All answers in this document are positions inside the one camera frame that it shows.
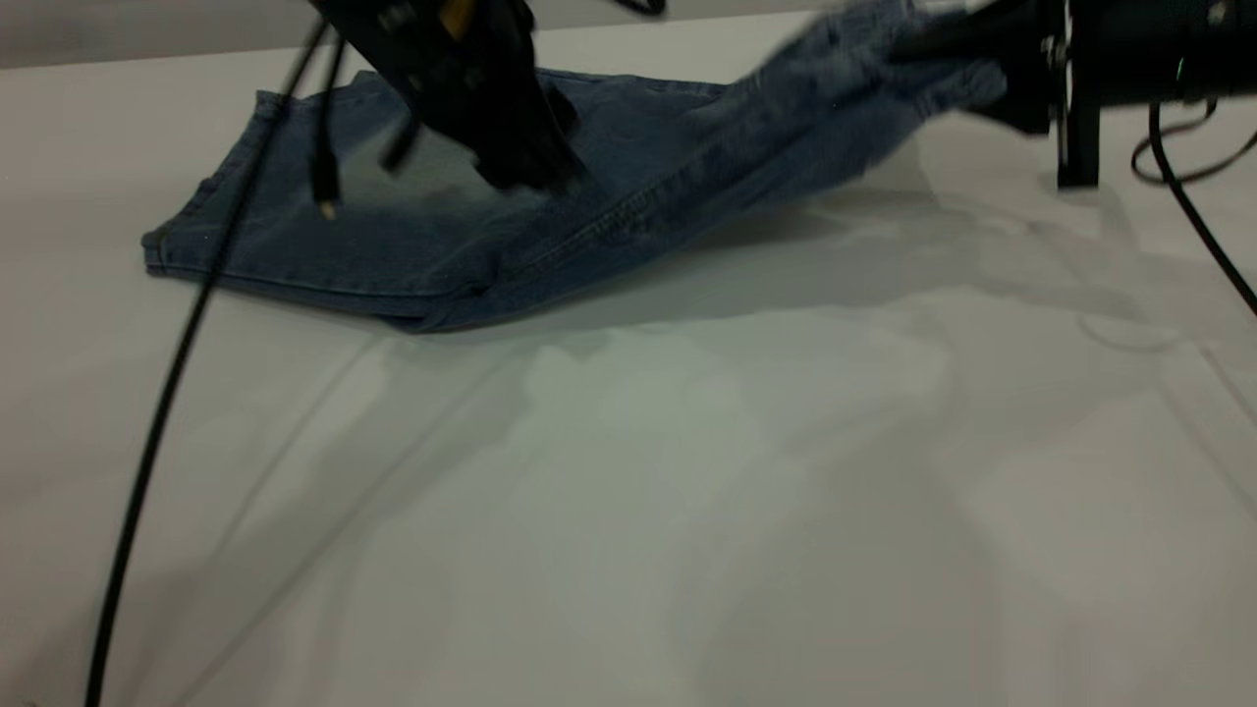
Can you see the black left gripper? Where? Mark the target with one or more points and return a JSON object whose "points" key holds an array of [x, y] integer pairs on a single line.
{"points": [[442, 69]]}

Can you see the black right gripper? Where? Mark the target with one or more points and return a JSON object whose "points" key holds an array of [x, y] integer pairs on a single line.
{"points": [[1041, 69]]}

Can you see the blue denim pants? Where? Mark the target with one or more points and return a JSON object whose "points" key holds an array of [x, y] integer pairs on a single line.
{"points": [[393, 245]]}

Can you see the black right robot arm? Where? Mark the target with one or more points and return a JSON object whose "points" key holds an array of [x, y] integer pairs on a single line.
{"points": [[1159, 49]]}

